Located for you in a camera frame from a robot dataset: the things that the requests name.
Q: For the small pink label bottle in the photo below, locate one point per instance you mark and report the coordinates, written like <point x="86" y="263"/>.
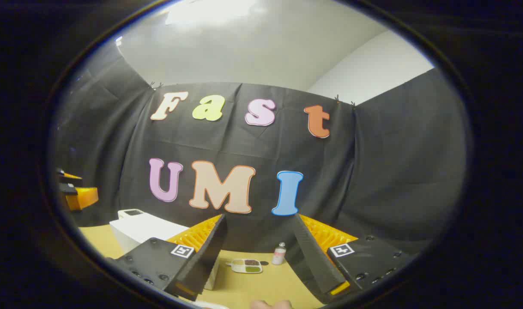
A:
<point x="279" y="255"/>

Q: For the white microwave oven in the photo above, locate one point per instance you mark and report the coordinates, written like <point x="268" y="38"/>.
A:
<point x="145" y="229"/>

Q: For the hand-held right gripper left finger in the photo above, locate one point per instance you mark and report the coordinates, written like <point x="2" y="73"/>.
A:
<point x="205" y="257"/>

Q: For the black backdrop cloth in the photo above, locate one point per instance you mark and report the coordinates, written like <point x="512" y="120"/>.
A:
<point x="364" y="171"/>

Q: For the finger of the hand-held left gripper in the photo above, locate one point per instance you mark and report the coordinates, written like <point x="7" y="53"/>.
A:
<point x="68" y="175"/>
<point x="83" y="197"/>

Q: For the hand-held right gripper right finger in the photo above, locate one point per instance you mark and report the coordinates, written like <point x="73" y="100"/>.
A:
<point x="312" y="257"/>

